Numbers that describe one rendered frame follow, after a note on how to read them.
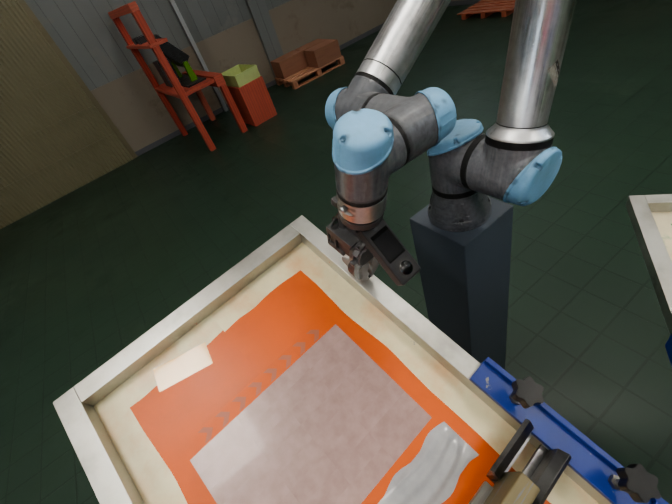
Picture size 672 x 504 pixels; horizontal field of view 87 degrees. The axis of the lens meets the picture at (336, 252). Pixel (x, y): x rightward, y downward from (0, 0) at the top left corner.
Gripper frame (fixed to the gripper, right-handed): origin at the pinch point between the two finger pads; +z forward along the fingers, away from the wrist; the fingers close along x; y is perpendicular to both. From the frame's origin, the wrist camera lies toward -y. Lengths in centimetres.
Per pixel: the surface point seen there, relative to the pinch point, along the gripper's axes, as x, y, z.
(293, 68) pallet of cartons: -339, 492, 288
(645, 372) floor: -96, -83, 107
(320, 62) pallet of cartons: -369, 451, 275
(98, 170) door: 23, 562, 326
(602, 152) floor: -262, -5, 135
